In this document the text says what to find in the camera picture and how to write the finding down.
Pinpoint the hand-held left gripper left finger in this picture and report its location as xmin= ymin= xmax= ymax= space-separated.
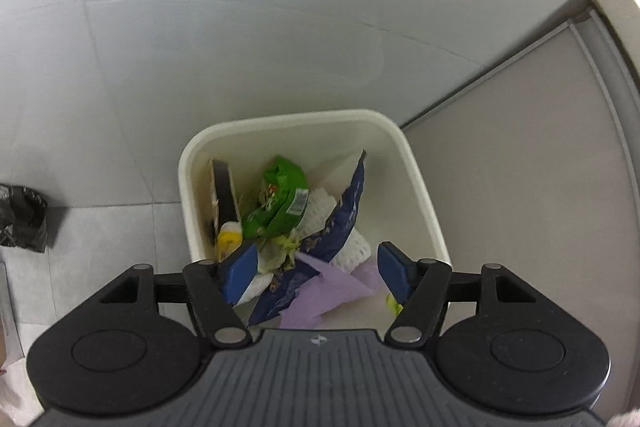
xmin=100 ymin=242 xmax=261 ymax=350

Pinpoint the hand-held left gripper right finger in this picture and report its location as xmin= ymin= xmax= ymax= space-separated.
xmin=376 ymin=241 xmax=541 ymax=350

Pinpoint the purple glove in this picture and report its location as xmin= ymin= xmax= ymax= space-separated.
xmin=279 ymin=252 xmax=386 ymax=330

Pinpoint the blue noodle packet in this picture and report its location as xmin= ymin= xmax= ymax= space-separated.
xmin=247 ymin=149 xmax=368 ymax=328

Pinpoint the green snack packet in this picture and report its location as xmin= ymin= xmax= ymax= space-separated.
xmin=241 ymin=155 xmax=311 ymax=238

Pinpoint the white foam fruit net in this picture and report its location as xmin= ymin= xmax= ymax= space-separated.
xmin=240 ymin=187 xmax=373 ymax=307

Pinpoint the white plastic bin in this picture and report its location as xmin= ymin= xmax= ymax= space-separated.
xmin=177 ymin=108 xmax=453 ymax=338

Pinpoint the grey cabinet door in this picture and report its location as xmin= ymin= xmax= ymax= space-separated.
xmin=400 ymin=0 xmax=640 ymax=408

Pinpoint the black plastic bag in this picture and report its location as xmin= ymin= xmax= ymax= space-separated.
xmin=0 ymin=183 xmax=49 ymax=253

